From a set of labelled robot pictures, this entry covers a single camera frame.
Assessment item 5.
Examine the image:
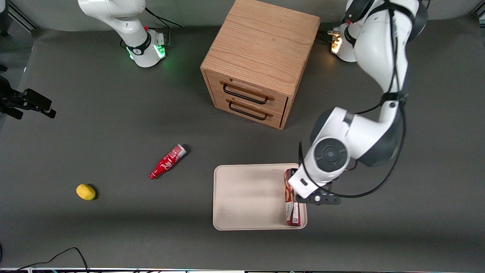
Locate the black drawer handle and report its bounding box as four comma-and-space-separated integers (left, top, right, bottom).
223, 83, 269, 105
228, 101, 268, 121

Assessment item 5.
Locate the beige rectangular tray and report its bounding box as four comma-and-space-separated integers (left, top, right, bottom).
213, 163, 308, 231

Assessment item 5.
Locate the black table cable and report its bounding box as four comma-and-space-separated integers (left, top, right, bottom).
15, 247, 89, 273

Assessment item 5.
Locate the red tartan cookie box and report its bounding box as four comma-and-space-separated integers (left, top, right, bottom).
284, 168, 302, 227

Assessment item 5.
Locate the wooden drawer cabinet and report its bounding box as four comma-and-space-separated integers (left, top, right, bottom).
200, 0, 321, 130

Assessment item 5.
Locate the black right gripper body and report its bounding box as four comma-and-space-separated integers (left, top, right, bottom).
0, 76, 56, 120

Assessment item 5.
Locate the red cola bottle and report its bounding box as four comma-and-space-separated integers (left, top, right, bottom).
149, 144, 188, 180

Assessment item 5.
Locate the black right arm base cable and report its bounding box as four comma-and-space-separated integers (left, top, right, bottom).
145, 7, 183, 47

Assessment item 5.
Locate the yellow lemon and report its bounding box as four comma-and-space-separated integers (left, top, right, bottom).
76, 184, 96, 201

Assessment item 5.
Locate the wooden drawer front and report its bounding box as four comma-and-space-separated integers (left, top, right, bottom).
207, 71, 289, 114
213, 93, 285, 129

